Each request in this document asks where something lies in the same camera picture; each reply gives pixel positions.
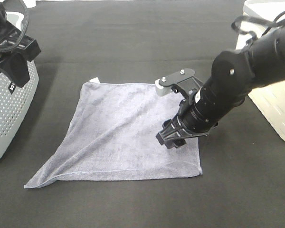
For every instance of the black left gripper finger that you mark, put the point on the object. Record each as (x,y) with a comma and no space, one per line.
(14,67)

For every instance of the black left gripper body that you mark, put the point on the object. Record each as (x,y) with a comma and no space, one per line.
(13,40)

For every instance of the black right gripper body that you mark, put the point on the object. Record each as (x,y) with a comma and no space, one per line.
(173,129)

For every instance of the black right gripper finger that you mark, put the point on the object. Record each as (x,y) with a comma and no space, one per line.
(169,144)
(180,142)

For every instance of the grey microfibre towel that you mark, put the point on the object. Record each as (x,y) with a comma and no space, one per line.
(112,136)

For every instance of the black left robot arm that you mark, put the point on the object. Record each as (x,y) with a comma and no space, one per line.
(3,16)

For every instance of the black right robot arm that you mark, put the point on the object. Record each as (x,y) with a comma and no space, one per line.
(234,73)

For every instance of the grey perforated plastic basket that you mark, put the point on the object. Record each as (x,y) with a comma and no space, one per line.
(15,101)

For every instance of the white cylindrical object at back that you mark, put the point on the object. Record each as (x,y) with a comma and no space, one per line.
(29,3)

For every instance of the black felt table mat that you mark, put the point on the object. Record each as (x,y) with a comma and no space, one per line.
(243,159)

